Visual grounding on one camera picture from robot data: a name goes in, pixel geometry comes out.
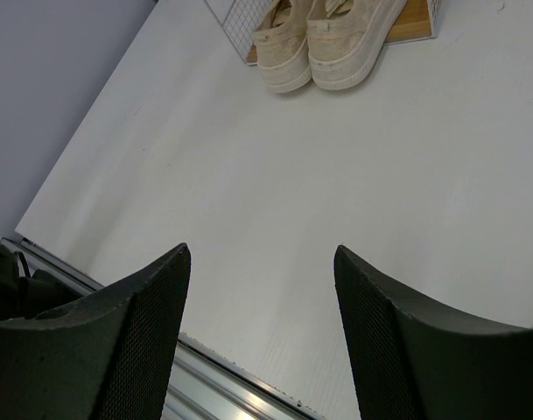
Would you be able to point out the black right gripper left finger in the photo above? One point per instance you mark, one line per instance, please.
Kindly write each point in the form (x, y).
(107, 355)

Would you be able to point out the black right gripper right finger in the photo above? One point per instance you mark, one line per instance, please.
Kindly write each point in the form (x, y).
(413, 357)

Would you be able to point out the beige platform sneaker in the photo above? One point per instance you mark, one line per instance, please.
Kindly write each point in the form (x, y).
(345, 39)
(281, 46)

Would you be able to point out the wooden wire shoe shelf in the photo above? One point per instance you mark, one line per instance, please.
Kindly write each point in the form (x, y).
(239, 18)

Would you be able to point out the aluminium mounting rail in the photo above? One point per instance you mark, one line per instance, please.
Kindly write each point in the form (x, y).
(204, 385)

